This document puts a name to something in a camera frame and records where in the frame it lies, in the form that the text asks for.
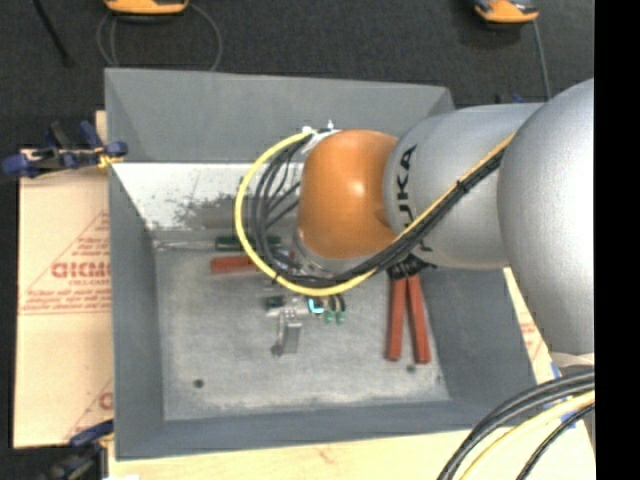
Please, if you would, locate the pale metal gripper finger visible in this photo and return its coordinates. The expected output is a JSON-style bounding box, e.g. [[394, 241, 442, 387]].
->
[[270, 309, 286, 358], [280, 308, 304, 355]]

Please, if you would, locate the brown cardboard board, red print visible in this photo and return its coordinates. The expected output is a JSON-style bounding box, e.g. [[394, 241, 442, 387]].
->
[[11, 109, 117, 450]]

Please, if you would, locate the grey metal bin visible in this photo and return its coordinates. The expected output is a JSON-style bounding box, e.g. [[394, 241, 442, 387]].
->
[[103, 67, 557, 459]]

